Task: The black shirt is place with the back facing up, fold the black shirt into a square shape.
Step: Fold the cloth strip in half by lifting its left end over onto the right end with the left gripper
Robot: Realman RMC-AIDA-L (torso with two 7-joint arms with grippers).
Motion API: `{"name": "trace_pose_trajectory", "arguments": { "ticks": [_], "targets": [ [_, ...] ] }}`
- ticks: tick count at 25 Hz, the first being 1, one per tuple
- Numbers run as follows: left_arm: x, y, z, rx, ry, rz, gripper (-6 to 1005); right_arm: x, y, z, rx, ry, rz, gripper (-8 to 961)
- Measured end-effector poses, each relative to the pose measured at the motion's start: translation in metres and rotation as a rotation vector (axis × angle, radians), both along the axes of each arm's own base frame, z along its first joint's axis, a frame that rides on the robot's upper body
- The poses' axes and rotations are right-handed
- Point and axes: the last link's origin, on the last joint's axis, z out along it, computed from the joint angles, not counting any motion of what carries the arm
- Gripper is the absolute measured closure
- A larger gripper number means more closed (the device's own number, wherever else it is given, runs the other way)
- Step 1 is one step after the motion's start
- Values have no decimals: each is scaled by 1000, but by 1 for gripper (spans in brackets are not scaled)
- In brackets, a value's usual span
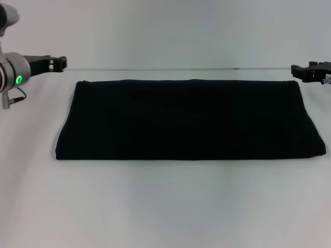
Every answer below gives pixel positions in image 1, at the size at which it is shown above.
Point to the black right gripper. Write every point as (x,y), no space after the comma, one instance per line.
(319,71)

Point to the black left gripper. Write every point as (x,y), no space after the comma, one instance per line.
(38,64)

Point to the black shirt with FREE print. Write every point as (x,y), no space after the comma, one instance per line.
(181,121)

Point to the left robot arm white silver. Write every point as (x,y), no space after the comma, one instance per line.
(13,69)

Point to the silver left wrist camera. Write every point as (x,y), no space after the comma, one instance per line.
(7,15)

